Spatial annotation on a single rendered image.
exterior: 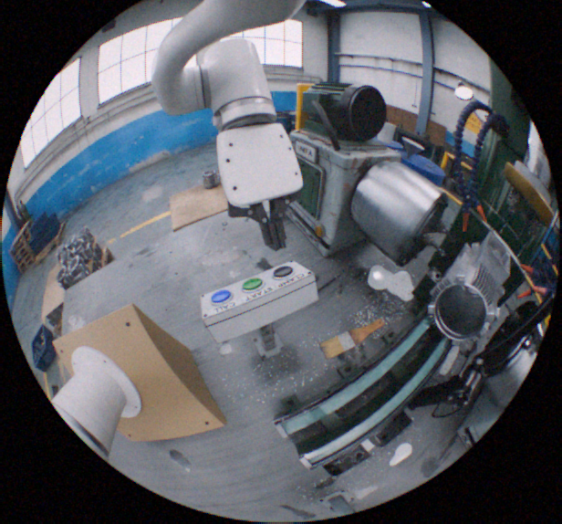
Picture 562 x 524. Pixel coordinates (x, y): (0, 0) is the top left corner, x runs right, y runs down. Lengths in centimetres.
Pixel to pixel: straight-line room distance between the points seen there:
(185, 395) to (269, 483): 33
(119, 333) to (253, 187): 34
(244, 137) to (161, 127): 512
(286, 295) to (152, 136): 524
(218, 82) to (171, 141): 515
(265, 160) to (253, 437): 56
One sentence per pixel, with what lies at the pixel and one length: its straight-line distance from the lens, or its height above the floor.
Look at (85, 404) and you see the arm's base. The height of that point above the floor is 109.
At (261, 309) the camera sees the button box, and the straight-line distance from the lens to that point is 27.
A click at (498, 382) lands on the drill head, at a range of 58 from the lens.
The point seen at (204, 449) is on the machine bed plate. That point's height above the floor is 80.
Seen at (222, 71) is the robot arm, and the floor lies 135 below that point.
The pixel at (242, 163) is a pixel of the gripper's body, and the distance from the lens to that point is 24.
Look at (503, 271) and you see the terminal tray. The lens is 51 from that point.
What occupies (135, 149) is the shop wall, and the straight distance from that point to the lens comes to 544.
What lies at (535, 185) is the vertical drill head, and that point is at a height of 134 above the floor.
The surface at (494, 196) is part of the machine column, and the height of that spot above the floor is 121.
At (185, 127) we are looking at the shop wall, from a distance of 539.
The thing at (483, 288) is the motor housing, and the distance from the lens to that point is 47.
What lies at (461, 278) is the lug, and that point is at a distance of 45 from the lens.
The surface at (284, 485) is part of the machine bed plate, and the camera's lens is 59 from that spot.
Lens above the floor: 131
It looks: 45 degrees down
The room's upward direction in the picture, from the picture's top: straight up
